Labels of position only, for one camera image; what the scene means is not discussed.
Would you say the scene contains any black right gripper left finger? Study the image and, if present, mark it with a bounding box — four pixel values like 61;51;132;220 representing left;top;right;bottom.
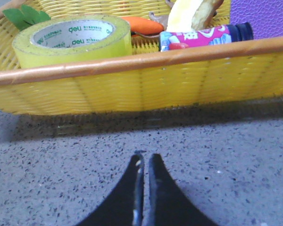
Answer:
78;154;144;226

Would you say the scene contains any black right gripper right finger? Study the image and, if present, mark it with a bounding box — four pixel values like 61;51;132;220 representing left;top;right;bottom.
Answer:
147;154;216;226

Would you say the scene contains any yellow tape roll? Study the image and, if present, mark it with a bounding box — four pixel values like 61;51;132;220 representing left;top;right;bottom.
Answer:
12;14;132;68

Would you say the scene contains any pink labelled drink bottle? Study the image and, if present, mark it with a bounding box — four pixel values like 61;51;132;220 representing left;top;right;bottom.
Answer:
159;22;254;52

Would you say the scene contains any yellow woven basket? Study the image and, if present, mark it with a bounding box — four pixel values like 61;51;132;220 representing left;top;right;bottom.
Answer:
0;0;283;115

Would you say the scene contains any peeled toy banana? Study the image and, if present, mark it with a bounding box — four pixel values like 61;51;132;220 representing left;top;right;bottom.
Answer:
149;0;224;32

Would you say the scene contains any purple foam block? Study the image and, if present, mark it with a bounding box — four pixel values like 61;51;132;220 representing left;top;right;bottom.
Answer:
230;0;283;39

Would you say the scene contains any orange toy carrot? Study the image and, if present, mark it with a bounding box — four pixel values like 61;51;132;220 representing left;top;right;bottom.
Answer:
2;4;164;36

